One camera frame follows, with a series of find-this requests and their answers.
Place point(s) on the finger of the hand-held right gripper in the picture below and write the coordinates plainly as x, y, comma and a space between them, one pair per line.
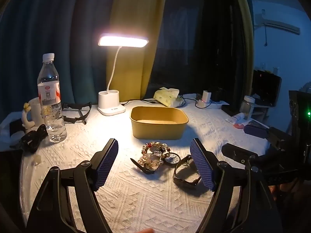
255, 131
238, 151

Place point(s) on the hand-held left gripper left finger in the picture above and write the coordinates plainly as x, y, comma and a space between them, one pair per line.
107, 162

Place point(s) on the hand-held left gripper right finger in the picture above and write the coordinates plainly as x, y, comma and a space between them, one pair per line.
201, 165

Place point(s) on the metal band wristwatch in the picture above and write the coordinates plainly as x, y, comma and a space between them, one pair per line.
184, 180

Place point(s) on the yellow storage box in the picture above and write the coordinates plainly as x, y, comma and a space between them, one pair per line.
158, 131

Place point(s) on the person's right hand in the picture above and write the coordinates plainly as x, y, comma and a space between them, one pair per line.
275, 191

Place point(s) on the small white tube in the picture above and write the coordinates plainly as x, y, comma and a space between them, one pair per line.
237, 117

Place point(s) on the clear jar with white lid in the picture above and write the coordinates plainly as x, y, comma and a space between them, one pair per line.
246, 109

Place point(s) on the black box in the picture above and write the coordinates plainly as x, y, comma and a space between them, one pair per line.
266, 87

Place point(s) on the white power strip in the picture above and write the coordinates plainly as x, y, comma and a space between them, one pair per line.
213, 105

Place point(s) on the white textured tablecloth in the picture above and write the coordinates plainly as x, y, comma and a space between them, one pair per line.
145, 199

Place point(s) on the white charger adapter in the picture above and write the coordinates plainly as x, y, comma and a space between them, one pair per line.
206, 97

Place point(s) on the white desk lamp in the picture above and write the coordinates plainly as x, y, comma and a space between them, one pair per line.
109, 102

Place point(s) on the small white scrap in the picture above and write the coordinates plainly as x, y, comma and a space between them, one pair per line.
37, 159

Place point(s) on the yellow tissue pack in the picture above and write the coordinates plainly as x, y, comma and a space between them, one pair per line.
167, 97

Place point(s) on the clear plastic water bottle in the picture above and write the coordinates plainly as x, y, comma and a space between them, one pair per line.
48, 102

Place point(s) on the white cartoon mug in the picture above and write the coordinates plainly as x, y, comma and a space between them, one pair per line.
36, 111

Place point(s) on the white plastic bag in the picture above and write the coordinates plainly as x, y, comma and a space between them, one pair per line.
9, 123

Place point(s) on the white air conditioner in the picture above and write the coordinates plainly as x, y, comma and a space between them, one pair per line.
277, 23

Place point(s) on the yellow curtain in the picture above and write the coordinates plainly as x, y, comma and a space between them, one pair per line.
136, 17

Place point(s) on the blue curtain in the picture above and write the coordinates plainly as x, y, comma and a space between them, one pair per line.
36, 29

